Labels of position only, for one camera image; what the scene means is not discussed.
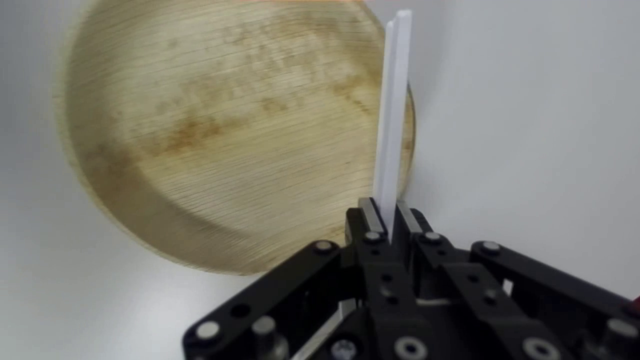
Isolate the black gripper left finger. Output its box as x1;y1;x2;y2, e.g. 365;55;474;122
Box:
182;195;404;360

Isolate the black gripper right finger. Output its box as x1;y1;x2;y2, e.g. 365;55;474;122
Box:
397;200;640;360

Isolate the white plastic spoon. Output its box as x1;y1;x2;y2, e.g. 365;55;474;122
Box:
373;8;414;225

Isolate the round beige bowl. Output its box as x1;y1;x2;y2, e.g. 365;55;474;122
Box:
56;0;418;275

